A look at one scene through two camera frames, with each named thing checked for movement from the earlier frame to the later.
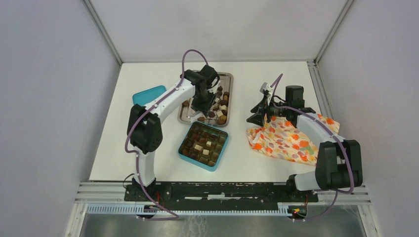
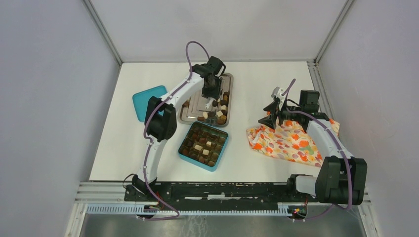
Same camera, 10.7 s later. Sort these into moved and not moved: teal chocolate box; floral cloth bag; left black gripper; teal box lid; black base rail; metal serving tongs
Moved: metal serving tongs; left black gripper
Not moved: black base rail; teal box lid; teal chocolate box; floral cloth bag
